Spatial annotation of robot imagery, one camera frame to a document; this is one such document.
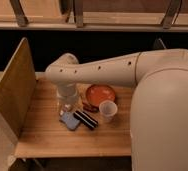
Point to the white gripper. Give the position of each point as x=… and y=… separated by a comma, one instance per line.
x=67, y=96

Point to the white ceramic cup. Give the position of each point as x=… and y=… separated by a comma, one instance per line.
x=108, y=110

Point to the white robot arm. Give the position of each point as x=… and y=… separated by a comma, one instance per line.
x=159, y=106

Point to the orange ceramic bowl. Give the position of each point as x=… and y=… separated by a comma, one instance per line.
x=95, y=94

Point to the blue sponge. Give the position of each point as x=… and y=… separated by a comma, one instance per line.
x=69, y=120

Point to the black striped rectangular block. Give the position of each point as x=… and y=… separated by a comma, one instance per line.
x=87, y=120

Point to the wooden side panel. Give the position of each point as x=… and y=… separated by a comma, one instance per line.
x=17, y=84

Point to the wooden shelf rail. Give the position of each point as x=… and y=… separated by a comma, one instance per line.
x=95, y=15

